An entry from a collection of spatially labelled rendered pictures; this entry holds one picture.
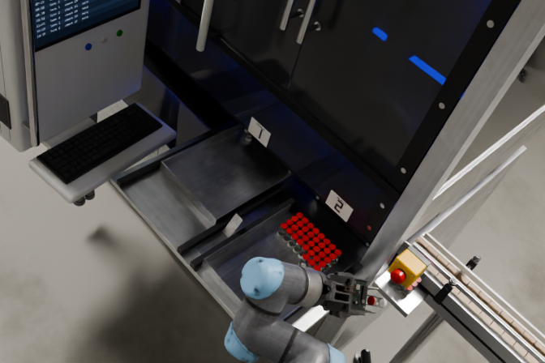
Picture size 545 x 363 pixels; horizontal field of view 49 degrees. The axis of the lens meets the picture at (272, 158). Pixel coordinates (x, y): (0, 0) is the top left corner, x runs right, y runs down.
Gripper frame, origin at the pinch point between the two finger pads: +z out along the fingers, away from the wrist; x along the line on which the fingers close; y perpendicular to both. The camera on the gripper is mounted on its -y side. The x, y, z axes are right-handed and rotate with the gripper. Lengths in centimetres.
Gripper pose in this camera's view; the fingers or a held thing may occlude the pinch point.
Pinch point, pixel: (366, 300)
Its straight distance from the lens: 137.7
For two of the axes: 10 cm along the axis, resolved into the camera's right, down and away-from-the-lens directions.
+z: 7.3, 2.8, 6.2
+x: 1.6, -9.6, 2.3
